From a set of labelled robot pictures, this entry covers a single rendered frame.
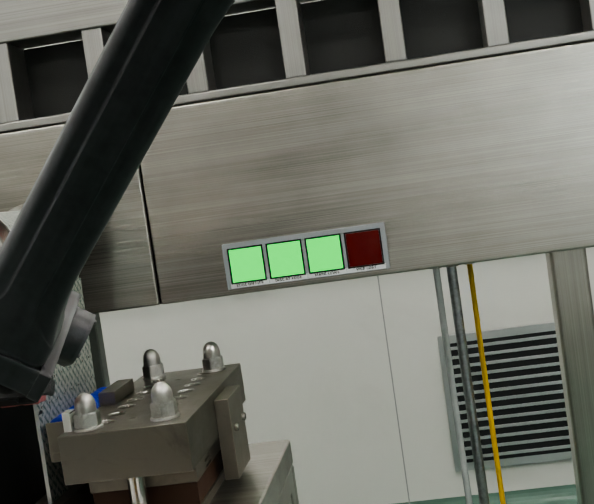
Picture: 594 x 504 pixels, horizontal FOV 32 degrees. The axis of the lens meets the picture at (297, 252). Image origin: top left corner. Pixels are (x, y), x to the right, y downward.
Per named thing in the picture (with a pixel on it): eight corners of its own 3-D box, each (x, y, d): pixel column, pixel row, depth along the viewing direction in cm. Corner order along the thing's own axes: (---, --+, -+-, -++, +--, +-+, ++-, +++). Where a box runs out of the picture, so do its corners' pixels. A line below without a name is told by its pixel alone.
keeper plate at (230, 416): (225, 480, 138) (213, 400, 138) (237, 460, 148) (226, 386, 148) (243, 478, 138) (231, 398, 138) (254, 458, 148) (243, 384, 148)
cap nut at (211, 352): (200, 373, 156) (195, 344, 156) (204, 369, 160) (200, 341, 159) (223, 370, 156) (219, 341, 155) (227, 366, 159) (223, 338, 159)
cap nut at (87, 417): (69, 433, 124) (63, 397, 124) (79, 426, 128) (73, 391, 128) (98, 430, 124) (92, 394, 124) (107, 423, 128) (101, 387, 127)
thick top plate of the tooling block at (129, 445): (64, 485, 124) (57, 436, 123) (147, 412, 163) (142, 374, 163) (193, 471, 122) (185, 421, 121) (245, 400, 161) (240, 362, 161)
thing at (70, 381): (38, 441, 128) (16, 295, 127) (94, 401, 151) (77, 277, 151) (42, 440, 128) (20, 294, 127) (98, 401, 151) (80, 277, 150)
